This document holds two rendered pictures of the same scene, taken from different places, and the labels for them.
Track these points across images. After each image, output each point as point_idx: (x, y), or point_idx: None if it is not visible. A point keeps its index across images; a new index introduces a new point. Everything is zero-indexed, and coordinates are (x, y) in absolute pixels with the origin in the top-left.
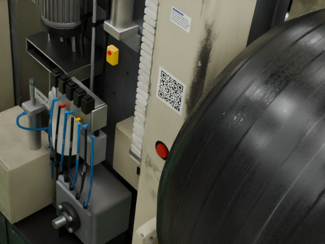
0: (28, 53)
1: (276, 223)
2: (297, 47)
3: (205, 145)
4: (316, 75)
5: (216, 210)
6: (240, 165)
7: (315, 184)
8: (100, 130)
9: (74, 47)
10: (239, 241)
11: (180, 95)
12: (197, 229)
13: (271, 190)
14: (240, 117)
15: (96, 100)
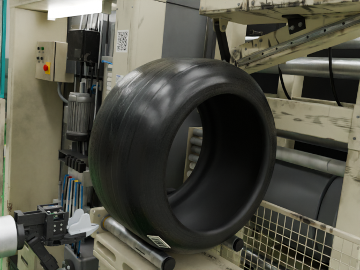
0: (59, 159)
1: (136, 111)
2: (162, 59)
3: (111, 96)
4: (166, 61)
5: (111, 121)
6: (124, 96)
7: (156, 89)
8: (95, 207)
9: (83, 152)
10: (119, 130)
11: None
12: (102, 139)
13: (135, 98)
14: (128, 80)
15: (88, 169)
